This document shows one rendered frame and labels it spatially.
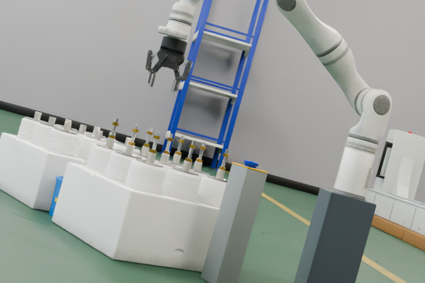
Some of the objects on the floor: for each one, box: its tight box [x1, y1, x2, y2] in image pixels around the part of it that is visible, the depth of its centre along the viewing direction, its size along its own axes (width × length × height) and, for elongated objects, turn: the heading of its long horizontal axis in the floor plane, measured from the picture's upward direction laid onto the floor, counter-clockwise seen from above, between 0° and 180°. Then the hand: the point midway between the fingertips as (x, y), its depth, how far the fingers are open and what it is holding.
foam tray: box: [52, 162, 219, 272], centre depth 226 cm, size 39×39×18 cm
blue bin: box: [49, 176, 64, 216], centre depth 247 cm, size 30×11×12 cm, turn 34°
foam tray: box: [0, 133, 88, 212], centre depth 270 cm, size 39×39×18 cm
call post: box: [200, 164, 268, 283], centre depth 207 cm, size 7×7×31 cm
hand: (162, 85), depth 236 cm, fingers open, 6 cm apart
